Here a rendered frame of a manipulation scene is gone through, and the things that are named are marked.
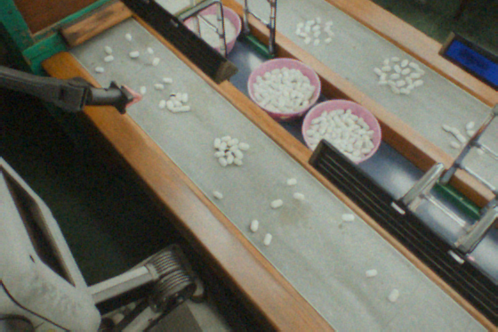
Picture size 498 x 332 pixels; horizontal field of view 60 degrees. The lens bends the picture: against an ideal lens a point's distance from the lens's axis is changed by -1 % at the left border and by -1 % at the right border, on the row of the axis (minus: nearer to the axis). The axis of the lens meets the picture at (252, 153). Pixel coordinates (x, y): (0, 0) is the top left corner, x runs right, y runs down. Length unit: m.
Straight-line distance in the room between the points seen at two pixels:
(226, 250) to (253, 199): 0.19
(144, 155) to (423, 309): 0.97
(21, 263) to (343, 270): 0.91
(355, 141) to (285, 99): 0.30
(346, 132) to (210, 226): 0.57
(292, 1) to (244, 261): 1.19
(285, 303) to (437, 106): 0.91
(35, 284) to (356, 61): 1.42
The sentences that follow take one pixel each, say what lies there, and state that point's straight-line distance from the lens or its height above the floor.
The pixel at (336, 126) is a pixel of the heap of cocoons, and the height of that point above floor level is 0.73.
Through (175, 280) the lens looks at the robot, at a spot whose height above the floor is 0.79.
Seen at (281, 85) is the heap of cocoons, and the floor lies 0.74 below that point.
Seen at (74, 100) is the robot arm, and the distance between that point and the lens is 1.34.
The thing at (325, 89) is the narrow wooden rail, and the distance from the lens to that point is 1.69.
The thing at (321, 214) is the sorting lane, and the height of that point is 0.74.
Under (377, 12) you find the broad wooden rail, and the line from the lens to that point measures 1.97.
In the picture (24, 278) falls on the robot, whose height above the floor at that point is 1.44.
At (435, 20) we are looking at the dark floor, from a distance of 3.28.
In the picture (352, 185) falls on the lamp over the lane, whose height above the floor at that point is 1.08.
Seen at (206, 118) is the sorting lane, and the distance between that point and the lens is 1.56.
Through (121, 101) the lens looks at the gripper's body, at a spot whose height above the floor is 0.92.
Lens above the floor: 1.98
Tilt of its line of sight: 57 degrees down
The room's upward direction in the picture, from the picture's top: 2 degrees counter-clockwise
